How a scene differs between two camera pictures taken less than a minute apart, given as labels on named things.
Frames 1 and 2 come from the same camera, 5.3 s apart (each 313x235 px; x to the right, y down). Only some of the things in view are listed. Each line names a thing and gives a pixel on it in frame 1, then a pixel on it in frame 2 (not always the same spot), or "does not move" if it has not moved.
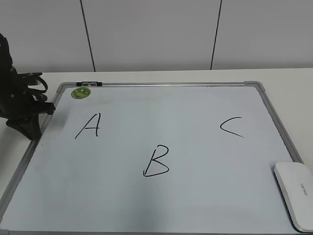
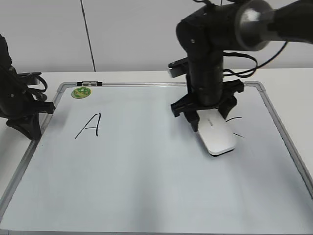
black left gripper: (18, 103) does not move
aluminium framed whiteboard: (154, 158) does not move
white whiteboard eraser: (295, 179) → (214, 132)
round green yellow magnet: (80, 93) does not move
